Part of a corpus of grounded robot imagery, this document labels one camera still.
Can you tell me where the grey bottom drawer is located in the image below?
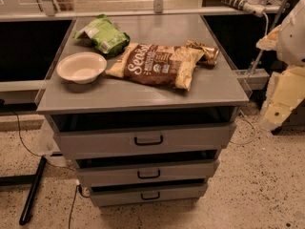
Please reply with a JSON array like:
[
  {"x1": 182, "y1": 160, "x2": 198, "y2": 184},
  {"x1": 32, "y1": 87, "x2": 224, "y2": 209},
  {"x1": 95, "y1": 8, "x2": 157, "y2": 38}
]
[{"x1": 91, "y1": 178, "x2": 207, "y2": 207}]

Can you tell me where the white power strip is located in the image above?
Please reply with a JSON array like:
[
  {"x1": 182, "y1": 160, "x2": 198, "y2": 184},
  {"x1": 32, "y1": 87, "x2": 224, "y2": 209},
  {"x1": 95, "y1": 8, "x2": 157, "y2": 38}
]
[{"x1": 219, "y1": 0, "x2": 266, "y2": 17}]

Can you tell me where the black floor stand bar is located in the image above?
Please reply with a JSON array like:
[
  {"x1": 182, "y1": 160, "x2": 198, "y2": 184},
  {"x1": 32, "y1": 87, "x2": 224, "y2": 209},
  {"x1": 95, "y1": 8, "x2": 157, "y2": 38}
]
[{"x1": 0, "y1": 156, "x2": 47, "y2": 226}]

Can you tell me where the grey drawer cabinet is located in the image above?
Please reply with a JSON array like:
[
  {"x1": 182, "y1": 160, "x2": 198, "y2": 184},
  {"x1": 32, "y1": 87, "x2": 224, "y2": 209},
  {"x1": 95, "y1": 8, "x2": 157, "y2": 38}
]
[{"x1": 35, "y1": 13, "x2": 251, "y2": 208}]

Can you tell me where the green snack bag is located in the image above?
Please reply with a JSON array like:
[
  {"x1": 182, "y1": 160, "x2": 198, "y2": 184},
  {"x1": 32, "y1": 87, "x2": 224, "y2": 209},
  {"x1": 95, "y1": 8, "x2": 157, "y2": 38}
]
[{"x1": 73, "y1": 14, "x2": 130, "y2": 56}]

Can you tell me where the white bowl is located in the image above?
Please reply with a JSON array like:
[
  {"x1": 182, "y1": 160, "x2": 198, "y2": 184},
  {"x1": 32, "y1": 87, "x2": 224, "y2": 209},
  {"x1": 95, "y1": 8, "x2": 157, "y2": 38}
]
[{"x1": 56, "y1": 52, "x2": 107, "y2": 84}]

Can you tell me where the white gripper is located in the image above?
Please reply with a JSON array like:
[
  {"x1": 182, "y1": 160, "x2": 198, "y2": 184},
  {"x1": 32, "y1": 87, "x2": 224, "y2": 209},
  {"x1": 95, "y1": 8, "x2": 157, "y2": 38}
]
[{"x1": 256, "y1": 25, "x2": 305, "y2": 131}]

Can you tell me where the grey top drawer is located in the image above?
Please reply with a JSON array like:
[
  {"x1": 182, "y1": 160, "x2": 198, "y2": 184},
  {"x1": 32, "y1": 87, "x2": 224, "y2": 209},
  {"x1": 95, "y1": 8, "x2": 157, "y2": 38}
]
[{"x1": 51, "y1": 106, "x2": 236, "y2": 159}]

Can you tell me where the grey drawer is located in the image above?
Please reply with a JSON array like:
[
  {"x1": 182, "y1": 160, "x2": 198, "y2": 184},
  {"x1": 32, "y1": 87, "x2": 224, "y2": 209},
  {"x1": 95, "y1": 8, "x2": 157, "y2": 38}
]
[
  {"x1": 76, "y1": 150, "x2": 219, "y2": 187},
  {"x1": 51, "y1": 106, "x2": 236, "y2": 159},
  {"x1": 91, "y1": 178, "x2": 207, "y2": 207}
]

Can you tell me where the brown Sensible chip bag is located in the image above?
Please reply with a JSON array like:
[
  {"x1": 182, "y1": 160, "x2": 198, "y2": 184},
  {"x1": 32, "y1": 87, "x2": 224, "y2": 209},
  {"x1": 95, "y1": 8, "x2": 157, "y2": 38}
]
[{"x1": 106, "y1": 43, "x2": 204, "y2": 91}]

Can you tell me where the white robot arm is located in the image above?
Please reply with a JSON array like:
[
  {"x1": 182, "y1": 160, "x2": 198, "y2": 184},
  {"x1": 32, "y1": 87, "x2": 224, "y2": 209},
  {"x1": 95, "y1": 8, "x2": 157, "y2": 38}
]
[{"x1": 256, "y1": 0, "x2": 305, "y2": 131}]

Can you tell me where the black floor cable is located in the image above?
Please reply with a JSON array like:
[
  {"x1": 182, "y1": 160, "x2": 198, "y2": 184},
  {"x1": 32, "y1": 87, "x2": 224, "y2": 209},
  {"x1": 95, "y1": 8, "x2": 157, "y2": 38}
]
[{"x1": 9, "y1": 110, "x2": 80, "y2": 229}]

